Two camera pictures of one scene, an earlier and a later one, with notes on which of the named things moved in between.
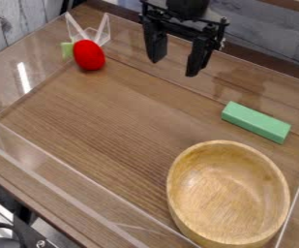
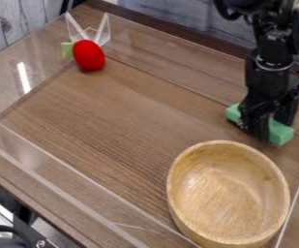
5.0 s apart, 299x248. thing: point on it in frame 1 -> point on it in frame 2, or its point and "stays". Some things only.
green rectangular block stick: x=256 y=122 stays
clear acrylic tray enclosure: x=84 y=121 stays
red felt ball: x=88 y=54 stays
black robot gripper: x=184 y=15 -> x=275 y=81
